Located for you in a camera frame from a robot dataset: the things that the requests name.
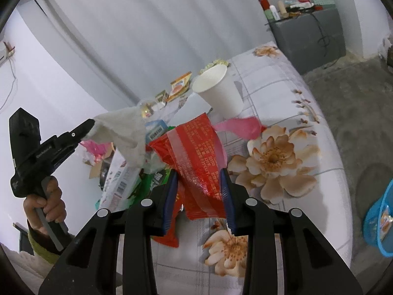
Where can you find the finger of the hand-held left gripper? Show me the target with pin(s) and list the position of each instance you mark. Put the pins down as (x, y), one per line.
(80, 130)

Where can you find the orange snack packet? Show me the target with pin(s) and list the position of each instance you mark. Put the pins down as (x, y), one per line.
(179, 87)

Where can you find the green snack wrapper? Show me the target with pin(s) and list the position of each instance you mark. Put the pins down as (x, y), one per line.
(147, 187)

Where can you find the red thermos bottle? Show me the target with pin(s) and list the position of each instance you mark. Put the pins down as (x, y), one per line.
(262, 3)

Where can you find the blue mesh waste basket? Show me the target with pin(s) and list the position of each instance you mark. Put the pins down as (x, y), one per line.
(373, 221)

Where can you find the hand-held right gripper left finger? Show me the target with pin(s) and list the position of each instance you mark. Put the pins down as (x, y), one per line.
(171, 198)

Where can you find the beige cylinder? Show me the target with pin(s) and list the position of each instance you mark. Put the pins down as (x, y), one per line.
(282, 9)

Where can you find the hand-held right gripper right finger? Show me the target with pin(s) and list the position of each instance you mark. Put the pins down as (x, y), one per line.
(225, 198)

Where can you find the pink plastic wrapper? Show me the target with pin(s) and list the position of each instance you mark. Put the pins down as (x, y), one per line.
(245, 127)

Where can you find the red snack packet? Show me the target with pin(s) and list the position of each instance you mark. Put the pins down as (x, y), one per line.
(196, 153)

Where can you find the pink crumpled bag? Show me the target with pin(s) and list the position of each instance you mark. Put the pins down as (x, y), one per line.
(95, 149)

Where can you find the clear plastic wrapper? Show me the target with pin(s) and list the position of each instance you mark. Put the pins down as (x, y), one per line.
(181, 110)

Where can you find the person's left hand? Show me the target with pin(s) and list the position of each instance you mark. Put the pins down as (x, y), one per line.
(55, 204)

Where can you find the white tissue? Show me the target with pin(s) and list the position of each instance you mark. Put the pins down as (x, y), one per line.
(129, 129)

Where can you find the white paper cup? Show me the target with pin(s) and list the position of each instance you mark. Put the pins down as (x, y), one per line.
(221, 95)

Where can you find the grey cabinet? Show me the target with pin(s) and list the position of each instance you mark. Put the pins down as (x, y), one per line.
(301, 43)

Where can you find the green and white packet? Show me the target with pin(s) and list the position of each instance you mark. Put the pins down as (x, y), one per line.
(122, 184)

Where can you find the white wall socket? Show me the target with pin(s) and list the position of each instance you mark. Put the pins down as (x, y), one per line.
(4, 55)

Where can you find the person's left forearm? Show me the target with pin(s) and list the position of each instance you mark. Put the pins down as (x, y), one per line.
(40, 245)

